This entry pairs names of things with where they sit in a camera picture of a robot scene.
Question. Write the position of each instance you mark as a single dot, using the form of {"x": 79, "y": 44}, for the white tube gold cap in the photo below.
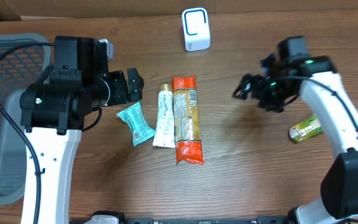
{"x": 164, "y": 131}

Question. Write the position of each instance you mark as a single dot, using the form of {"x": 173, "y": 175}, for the grey plastic mesh basket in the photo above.
{"x": 17, "y": 71}

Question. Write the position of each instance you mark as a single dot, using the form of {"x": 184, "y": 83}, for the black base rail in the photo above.
{"x": 106, "y": 216}

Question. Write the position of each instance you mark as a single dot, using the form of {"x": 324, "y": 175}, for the brown cardboard backboard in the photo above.
{"x": 12, "y": 10}

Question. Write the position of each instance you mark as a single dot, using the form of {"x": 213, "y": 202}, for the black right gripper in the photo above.
{"x": 257, "y": 88}

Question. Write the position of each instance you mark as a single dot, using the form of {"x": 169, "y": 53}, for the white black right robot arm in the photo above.
{"x": 294, "y": 73}

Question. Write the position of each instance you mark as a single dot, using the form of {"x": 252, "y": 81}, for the red orange pasta packet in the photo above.
{"x": 186, "y": 120}

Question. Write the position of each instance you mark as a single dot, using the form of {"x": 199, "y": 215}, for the teal snack packet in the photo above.
{"x": 135, "y": 120}

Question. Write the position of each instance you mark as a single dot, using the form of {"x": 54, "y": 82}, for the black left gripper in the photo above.
{"x": 123, "y": 90}

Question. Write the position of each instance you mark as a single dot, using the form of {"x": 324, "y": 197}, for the white barcode scanner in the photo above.
{"x": 196, "y": 29}

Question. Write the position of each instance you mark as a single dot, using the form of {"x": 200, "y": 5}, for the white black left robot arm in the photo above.
{"x": 53, "y": 116}

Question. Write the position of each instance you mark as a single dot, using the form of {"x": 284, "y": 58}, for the green tea packet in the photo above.
{"x": 305, "y": 129}

